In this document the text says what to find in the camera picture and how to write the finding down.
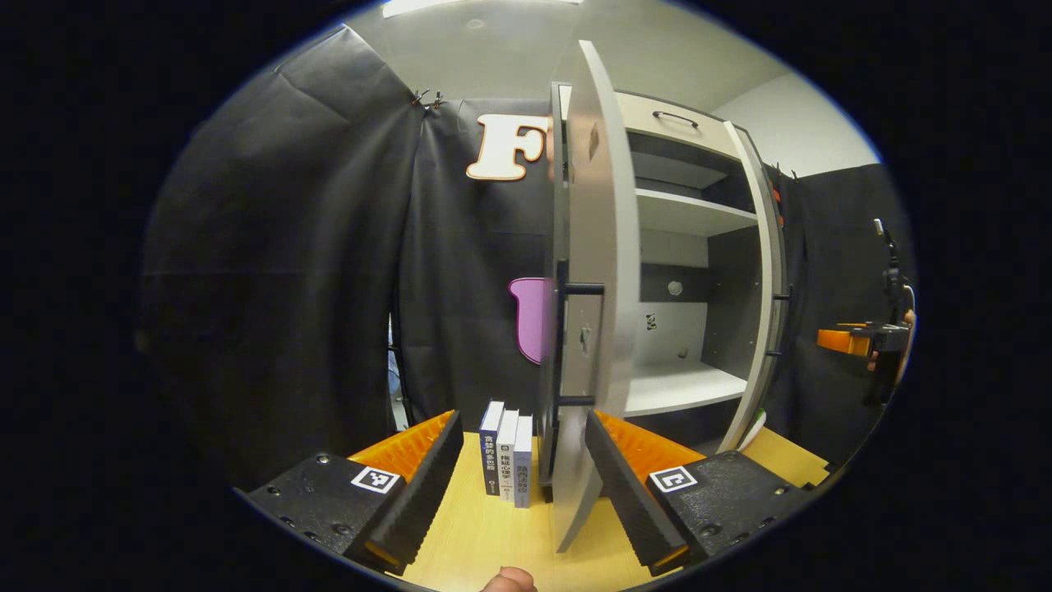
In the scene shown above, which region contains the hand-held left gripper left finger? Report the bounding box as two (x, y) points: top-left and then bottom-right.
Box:
(237, 409), (465, 576)

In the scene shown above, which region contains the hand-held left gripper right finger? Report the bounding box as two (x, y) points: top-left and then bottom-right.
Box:
(584, 409), (816, 576)

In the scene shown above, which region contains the white cabinet door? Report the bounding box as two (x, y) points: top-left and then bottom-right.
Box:
(717, 119), (796, 455)
(538, 39), (644, 553)

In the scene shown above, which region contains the white cabinet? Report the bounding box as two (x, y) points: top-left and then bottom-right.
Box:
(547, 81), (783, 488)

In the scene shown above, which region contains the white cabinet drawer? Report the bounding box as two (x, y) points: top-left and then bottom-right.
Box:
(559, 82), (745, 162)

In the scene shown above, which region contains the white book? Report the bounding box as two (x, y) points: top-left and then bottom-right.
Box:
(497, 409), (520, 504)

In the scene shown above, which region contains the light blue book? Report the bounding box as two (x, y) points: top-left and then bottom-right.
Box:
(514, 415), (533, 509)

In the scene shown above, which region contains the green and white toy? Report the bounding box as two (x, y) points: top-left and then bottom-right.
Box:
(736, 409), (767, 451)

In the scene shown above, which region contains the black backdrop cloth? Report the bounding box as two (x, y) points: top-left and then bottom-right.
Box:
(138, 23), (915, 494)

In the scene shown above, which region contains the ceiling light panel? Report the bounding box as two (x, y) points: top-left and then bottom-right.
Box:
(382, 0), (580, 19)

